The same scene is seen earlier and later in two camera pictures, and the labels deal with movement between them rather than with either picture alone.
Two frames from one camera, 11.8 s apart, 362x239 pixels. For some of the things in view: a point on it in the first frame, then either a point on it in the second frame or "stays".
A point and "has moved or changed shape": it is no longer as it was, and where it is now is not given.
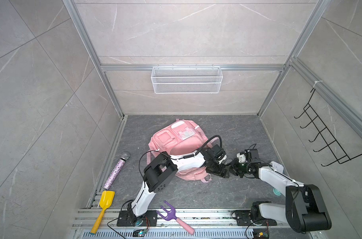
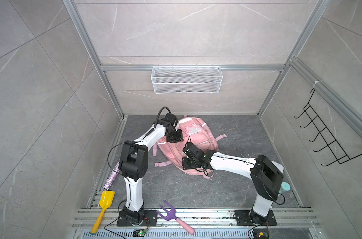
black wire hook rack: [335, 149] stays
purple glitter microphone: [115, 173] stays
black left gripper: [220, 173] → [179, 138]
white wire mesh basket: [186, 80] stays
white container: [277, 167] stays
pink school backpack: [181, 137] has moved or changed shape
